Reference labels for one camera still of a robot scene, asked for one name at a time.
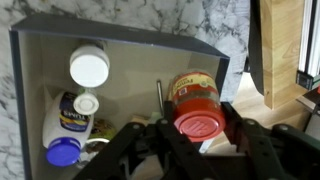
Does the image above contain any navy blue cardboard box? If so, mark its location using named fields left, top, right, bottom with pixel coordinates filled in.
left=8, top=13, right=231, bottom=180

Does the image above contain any light wooden board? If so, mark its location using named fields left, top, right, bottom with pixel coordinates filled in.
left=259, top=0, right=306, bottom=111

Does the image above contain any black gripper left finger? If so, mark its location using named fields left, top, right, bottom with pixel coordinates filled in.
left=71, top=100, right=218, bottom=180

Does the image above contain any black stand panel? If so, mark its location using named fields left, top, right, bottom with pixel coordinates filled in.
left=248, top=0, right=266, bottom=97

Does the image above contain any small beige block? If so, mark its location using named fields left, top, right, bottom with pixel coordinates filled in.
left=131, top=114, right=150, bottom=127

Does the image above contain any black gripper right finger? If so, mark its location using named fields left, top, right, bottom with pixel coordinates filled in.
left=220, top=101, right=320, bottom=180

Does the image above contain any round metal tin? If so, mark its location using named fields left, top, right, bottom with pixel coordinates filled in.
left=77, top=117, right=118, bottom=168

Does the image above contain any white bottle with blue lid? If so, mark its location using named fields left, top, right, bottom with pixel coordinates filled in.
left=41, top=90, right=95, bottom=168

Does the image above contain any aluminium frame rail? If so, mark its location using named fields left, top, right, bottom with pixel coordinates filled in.
left=295, top=0, right=320, bottom=92

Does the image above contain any small bottle with red lid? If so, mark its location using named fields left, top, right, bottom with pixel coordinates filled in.
left=167, top=70, right=227, bottom=144

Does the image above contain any small white bottle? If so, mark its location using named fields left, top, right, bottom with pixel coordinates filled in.
left=72, top=87, right=101, bottom=117

